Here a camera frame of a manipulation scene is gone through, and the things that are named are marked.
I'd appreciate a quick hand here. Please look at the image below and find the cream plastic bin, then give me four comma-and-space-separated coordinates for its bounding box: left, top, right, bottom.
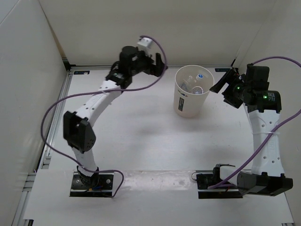
173, 65, 214, 118

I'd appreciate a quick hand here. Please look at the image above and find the clear unlabelled plastic bottle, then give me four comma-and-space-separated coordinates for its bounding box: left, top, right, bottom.
195, 73, 204, 81

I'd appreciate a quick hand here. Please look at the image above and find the blue corner sticker left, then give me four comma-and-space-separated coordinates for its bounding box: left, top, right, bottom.
73, 71, 90, 75

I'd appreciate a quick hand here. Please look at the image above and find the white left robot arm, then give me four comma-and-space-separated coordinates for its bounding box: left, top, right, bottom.
63, 46, 165, 188

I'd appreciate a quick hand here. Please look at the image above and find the blue corner sticker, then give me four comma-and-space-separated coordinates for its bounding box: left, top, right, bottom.
73, 71, 90, 75
215, 68, 231, 73

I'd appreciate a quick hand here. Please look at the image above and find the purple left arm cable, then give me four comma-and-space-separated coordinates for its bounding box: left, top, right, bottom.
40, 35, 168, 198

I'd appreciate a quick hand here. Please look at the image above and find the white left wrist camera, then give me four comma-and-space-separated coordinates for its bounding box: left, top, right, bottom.
137, 37, 153, 55

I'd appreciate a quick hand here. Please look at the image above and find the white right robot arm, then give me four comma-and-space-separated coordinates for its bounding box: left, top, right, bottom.
209, 66, 293, 196

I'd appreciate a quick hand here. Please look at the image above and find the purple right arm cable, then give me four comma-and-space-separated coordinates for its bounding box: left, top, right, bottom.
208, 56, 301, 190

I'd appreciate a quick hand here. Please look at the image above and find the green white label water bottle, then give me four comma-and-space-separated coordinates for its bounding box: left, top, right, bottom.
179, 75, 194, 93

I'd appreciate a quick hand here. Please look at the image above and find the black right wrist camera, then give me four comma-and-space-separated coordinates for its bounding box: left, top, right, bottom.
243, 64, 269, 90

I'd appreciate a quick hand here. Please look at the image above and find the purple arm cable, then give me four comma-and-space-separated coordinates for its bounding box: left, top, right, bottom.
208, 56, 301, 190
40, 35, 168, 198

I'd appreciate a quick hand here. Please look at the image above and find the aluminium table edge rail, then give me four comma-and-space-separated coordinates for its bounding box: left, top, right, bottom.
11, 68, 73, 226

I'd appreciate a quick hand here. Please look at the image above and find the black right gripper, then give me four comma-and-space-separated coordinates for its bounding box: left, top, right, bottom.
209, 69, 251, 109

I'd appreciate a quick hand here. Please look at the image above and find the blue corner sticker right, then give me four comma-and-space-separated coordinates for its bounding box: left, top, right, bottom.
215, 68, 231, 73

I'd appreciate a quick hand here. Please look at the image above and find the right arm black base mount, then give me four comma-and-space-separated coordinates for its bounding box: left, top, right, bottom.
191, 169, 243, 199

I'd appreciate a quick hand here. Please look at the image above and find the blue label clear water bottle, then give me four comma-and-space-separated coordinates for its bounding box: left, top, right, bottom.
191, 86, 204, 95

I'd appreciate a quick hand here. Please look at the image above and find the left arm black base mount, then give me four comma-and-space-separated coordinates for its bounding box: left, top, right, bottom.
69, 172, 114, 198

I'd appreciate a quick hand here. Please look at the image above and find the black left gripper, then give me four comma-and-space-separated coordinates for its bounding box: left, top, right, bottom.
129, 48, 167, 77

